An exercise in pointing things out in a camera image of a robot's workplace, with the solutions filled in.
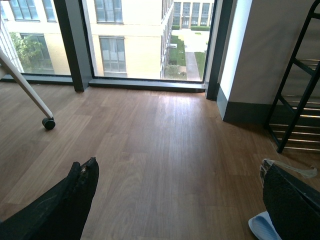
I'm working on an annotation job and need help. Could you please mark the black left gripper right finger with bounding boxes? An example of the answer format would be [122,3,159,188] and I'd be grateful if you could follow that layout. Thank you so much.
[260,158,320,240]

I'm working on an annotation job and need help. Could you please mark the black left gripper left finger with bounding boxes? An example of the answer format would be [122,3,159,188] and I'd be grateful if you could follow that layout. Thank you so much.
[0,157,99,240]

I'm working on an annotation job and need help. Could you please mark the black metal shoe rack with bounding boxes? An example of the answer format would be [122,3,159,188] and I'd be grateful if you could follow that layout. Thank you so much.
[264,0,320,153]

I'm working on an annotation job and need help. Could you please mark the light blue slide slipper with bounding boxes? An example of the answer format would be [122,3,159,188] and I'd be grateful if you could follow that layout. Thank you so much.
[248,211,281,240]

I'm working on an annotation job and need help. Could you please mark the white chair leg with caster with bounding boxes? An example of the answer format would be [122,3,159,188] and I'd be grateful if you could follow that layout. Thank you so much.
[0,50,56,130]

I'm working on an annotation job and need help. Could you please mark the dark window frame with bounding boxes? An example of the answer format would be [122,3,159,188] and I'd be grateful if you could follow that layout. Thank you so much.
[0,0,232,92]

